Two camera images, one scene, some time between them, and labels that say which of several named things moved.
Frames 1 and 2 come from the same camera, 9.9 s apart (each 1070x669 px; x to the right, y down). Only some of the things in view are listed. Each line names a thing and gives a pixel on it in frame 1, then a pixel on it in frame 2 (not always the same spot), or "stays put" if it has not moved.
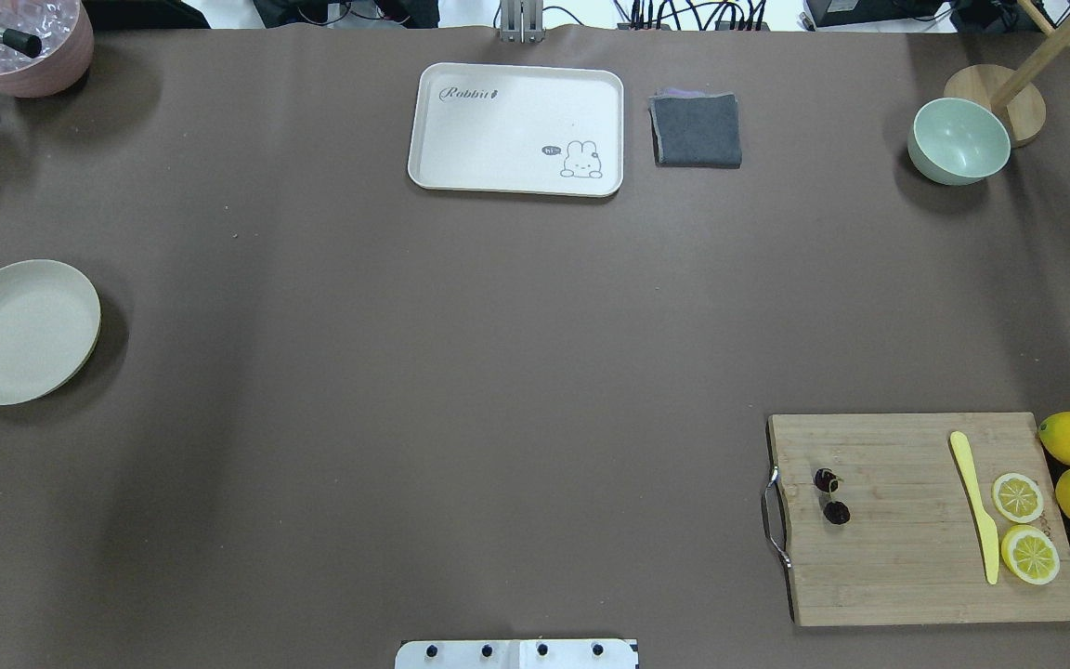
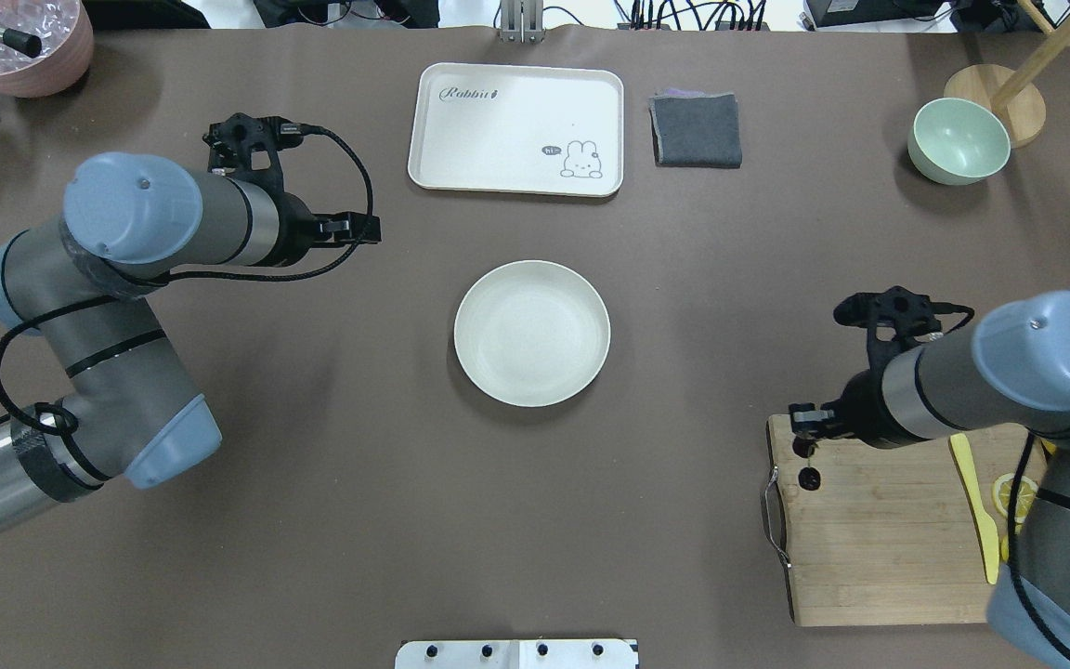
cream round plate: x=19 y=331 -> x=532 y=333
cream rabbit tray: x=517 y=129 stays put
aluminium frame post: x=521 y=21 stays put
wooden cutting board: x=920 y=518 stays put
